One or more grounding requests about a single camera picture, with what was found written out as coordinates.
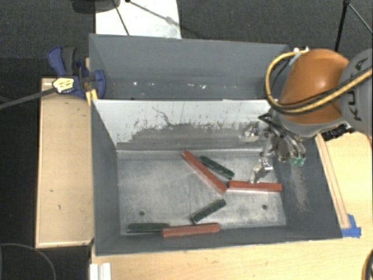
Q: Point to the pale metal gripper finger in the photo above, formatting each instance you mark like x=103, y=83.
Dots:
x=262, y=168
x=251, y=132

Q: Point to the red-brown flat block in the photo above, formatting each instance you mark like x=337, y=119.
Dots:
x=204, y=171
x=190, y=230
x=256, y=186

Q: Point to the dark green flat block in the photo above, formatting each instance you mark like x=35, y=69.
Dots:
x=217, y=167
x=147, y=227
x=208, y=210

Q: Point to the grey metal bin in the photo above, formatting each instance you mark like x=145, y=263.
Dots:
x=163, y=191

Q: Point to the pale wood flat board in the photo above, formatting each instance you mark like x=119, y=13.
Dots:
x=64, y=168

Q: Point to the black cylinder on white bracket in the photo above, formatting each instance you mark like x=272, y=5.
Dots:
x=338, y=133

